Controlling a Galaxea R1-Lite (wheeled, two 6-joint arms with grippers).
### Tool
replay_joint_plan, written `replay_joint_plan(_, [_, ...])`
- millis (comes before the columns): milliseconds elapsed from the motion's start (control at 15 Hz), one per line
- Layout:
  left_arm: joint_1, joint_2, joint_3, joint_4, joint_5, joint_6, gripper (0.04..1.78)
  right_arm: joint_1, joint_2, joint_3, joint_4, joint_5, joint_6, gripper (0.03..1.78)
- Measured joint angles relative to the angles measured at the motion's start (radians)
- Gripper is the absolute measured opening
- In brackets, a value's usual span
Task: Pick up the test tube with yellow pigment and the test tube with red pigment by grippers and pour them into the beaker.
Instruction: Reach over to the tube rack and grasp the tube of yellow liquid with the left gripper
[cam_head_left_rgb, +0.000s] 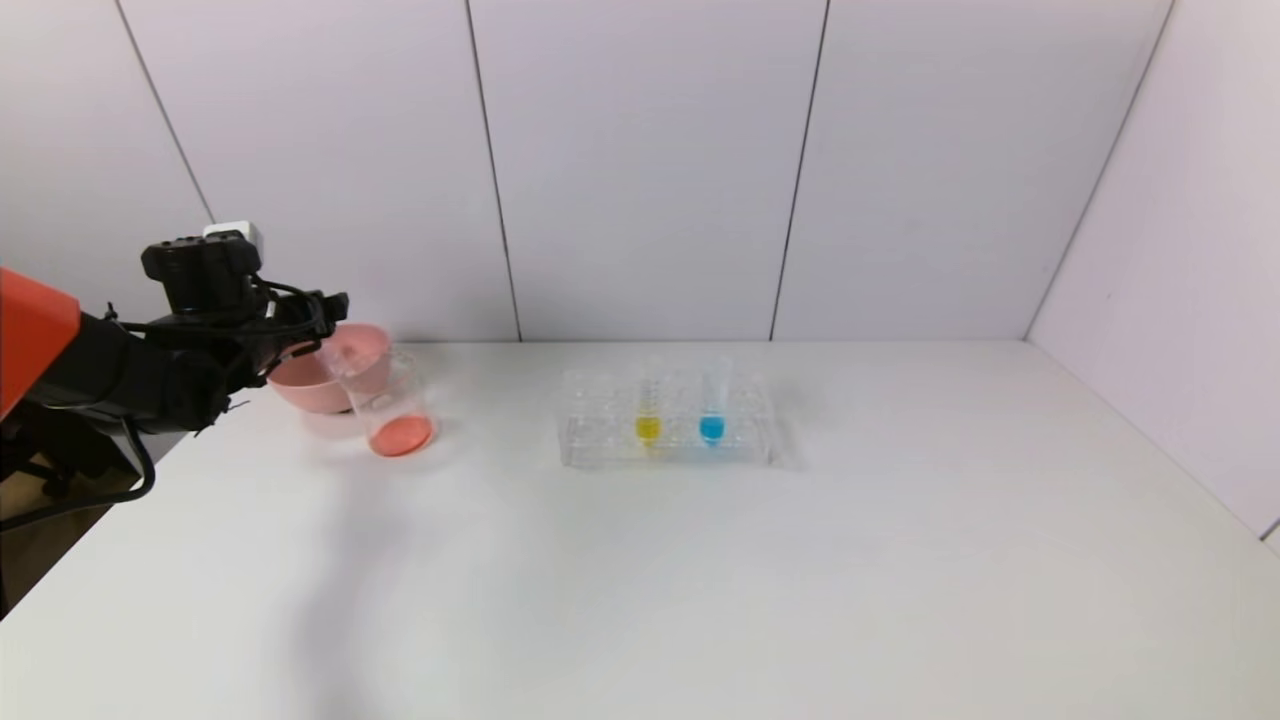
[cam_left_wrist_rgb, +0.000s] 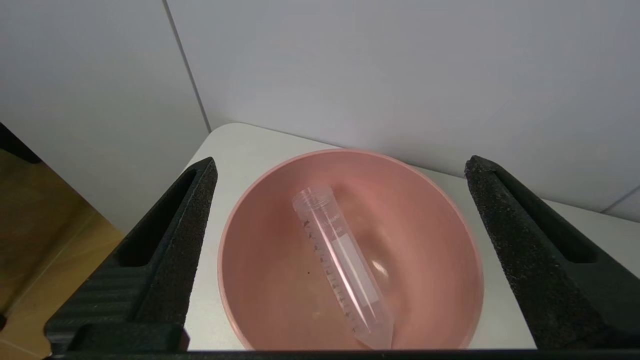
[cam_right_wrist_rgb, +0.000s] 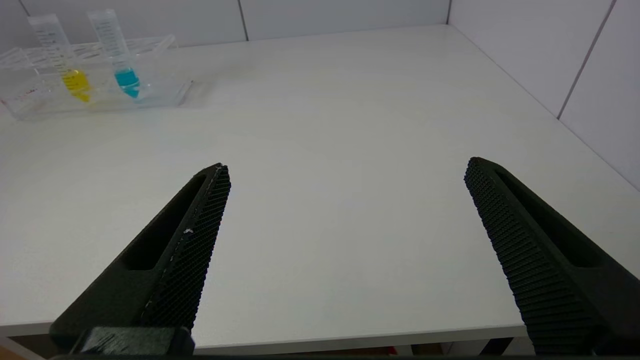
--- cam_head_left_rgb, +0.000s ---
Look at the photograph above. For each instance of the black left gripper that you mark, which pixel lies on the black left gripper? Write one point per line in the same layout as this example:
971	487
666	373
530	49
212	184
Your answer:
318	310

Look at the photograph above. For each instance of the red pigment test tube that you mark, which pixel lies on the red pigment test tube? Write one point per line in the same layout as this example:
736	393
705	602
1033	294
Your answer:
335	360

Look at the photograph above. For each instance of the yellow pigment test tube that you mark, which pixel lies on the yellow pigment test tube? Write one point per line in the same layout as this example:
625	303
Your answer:
648	429

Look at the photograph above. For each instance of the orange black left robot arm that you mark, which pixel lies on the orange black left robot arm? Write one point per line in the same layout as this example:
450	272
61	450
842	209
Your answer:
100	370

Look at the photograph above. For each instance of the clear glass beaker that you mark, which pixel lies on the clear glass beaker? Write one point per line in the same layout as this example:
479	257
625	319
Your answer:
400	425

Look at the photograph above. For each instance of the clear acrylic test tube rack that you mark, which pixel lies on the clear acrylic test tube rack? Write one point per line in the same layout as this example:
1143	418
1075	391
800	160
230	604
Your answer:
600	445

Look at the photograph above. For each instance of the blue pigment test tube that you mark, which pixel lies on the blue pigment test tube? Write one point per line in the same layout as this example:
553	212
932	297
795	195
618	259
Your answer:
711	429

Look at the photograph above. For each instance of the pink plastic bowl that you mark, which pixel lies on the pink plastic bowl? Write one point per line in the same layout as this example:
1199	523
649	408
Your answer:
300	385

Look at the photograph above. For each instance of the black office chair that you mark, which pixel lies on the black office chair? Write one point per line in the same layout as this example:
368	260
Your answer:
70	465

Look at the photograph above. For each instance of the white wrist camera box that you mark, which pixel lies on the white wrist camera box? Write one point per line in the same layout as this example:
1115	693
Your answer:
235	230

